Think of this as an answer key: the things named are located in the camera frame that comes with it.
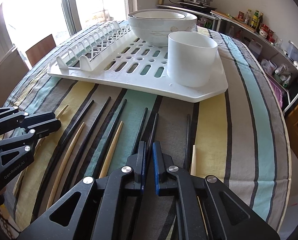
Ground wooden cutting board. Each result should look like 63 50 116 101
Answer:
210 10 256 33

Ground black induction cooker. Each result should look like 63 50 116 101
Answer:
177 0 216 14

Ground red seasoning jar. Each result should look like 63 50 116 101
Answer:
259 24 270 38

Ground white plastic jug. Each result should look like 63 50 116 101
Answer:
248 38 263 59

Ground large white ceramic bowl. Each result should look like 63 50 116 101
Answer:
128 9 197 47

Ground black chopstick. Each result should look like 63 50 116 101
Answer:
184 114 191 171
32 99 95 221
58 96 112 198
83 99 127 179
147 113 159 162
131 107 148 155

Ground purple plastic tray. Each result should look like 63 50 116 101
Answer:
267 75 283 107

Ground green oil bottle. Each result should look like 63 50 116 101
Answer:
250 10 259 29

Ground white plastic dish rack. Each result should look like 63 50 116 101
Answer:
47 21 228 103

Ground light wooden chopstick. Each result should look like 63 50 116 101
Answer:
55 104 70 120

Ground dark sauce bottle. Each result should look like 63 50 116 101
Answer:
256 12 264 33

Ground striped tablecloth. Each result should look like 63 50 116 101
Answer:
4 27 291 230

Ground wooden chair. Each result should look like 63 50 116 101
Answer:
25 34 56 67

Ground white cylindrical cup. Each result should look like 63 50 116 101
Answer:
167 31 218 88

